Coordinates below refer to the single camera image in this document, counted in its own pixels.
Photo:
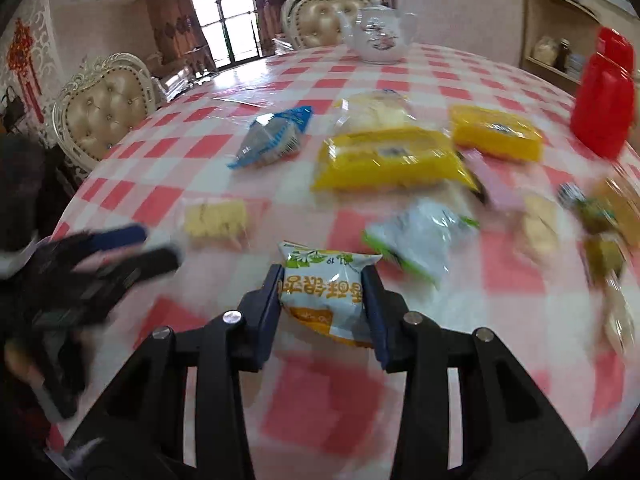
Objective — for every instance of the white orange green snack packet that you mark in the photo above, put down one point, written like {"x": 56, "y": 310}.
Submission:
{"x": 325, "y": 285}

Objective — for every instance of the clear yellow-edged cake packet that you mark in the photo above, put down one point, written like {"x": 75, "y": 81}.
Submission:
{"x": 372, "y": 112}

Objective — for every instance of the wooden shelf unit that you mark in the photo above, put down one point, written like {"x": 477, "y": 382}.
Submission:
{"x": 537, "y": 20}

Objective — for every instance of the white ornate padded chair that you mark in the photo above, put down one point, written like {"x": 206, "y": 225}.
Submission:
{"x": 315, "y": 22}
{"x": 100, "y": 110}

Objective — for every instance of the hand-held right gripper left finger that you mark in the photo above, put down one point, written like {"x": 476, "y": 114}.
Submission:
{"x": 272, "y": 307}

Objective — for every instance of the pale food bag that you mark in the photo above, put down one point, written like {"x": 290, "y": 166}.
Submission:
{"x": 545, "y": 50}

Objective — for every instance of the olive green snack packet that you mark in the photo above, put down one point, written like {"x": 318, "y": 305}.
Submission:
{"x": 605, "y": 257}

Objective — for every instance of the person's left hand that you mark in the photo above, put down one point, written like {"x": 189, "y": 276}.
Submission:
{"x": 20, "y": 362}

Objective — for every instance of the red knot wall ornament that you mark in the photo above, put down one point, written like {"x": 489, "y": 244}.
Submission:
{"x": 22, "y": 55}

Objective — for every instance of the white floral teapot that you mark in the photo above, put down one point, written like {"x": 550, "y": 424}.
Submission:
{"x": 375, "y": 35}

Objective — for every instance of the dark red jar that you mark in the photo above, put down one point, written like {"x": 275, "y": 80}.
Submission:
{"x": 562, "y": 55}

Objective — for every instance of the glazed balcony door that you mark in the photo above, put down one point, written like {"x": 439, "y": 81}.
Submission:
{"x": 225, "y": 20}

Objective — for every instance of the large yellow cake packet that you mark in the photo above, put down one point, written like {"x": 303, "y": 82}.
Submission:
{"x": 385, "y": 165}

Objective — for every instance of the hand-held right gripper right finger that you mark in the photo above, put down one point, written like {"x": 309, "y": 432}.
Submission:
{"x": 372, "y": 312}

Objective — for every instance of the clear cracker packet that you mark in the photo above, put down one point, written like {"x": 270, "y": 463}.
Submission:
{"x": 215, "y": 217}

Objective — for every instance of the blue grey snack packet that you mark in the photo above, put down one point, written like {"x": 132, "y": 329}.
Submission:
{"x": 270, "y": 140}

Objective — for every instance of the small blue white packet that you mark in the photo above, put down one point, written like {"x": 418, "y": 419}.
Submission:
{"x": 571, "y": 194}

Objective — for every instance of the pink checked tablecloth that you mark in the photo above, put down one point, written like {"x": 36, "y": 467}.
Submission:
{"x": 300, "y": 80}

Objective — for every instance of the small yellow cake packet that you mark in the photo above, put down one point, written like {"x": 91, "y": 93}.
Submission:
{"x": 492, "y": 135}

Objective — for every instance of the clear round cookie packet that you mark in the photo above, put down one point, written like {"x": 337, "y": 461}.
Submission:
{"x": 617, "y": 320}
{"x": 540, "y": 230}

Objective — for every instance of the red thermos jug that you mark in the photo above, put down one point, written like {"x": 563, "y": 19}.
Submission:
{"x": 600, "y": 100}

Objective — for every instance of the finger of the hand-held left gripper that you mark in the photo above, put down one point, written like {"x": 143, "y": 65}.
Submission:
{"x": 150, "y": 262}
{"x": 120, "y": 236}

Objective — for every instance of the clear bread cake packet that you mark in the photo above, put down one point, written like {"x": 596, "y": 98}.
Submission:
{"x": 622, "y": 205}

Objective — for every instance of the brown curtain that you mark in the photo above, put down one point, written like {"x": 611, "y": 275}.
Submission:
{"x": 170, "y": 20}

